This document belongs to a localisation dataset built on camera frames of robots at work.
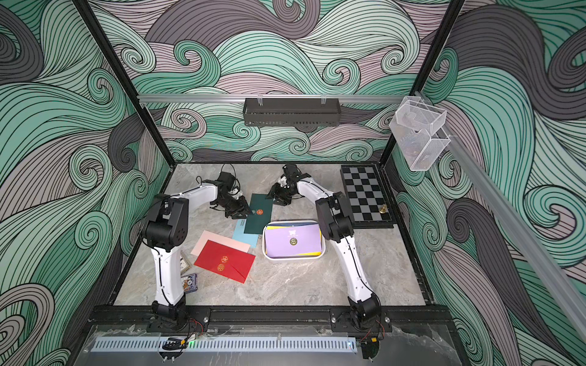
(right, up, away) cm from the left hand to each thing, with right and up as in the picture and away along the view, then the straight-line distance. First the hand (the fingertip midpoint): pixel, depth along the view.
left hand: (250, 212), depth 98 cm
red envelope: (-7, -17, -13) cm, 22 cm away
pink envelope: (-12, -11, -6) cm, 17 cm away
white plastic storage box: (+17, -3, -8) cm, 19 cm away
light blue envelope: (-4, -9, -3) cm, 11 cm away
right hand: (+9, +5, +6) cm, 12 cm away
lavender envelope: (+19, -10, -11) cm, 24 cm away
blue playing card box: (-19, -23, -19) cm, 35 cm away
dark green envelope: (+4, -1, +2) cm, 4 cm away
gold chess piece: (+57, +1, -3) cm, 57 cm away
